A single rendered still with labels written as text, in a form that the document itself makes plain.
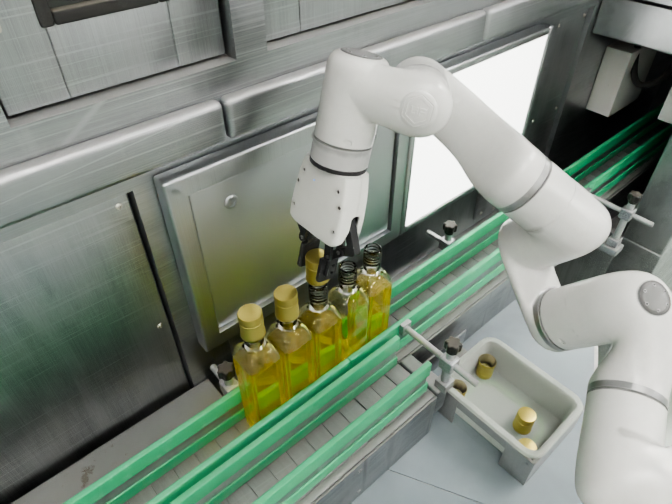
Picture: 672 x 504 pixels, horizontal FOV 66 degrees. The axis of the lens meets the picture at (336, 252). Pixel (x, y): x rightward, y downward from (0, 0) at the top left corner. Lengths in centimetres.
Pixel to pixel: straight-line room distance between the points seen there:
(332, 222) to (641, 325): 38
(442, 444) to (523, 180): 60
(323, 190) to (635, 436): 45
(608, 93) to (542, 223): 103
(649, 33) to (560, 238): 86
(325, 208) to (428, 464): 58
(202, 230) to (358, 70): 32
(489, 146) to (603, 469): 39
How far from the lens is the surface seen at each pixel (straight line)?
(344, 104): 61
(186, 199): 72
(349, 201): 64
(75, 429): 96
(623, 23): 149
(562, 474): 112
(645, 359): 70
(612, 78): 166
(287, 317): 75
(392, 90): 60
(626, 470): 66
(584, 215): 69
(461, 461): 107
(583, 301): 70
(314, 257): 73
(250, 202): 79
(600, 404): 69
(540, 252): 73
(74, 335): 82
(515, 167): 65
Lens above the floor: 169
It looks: 42 degrees down
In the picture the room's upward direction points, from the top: straight up
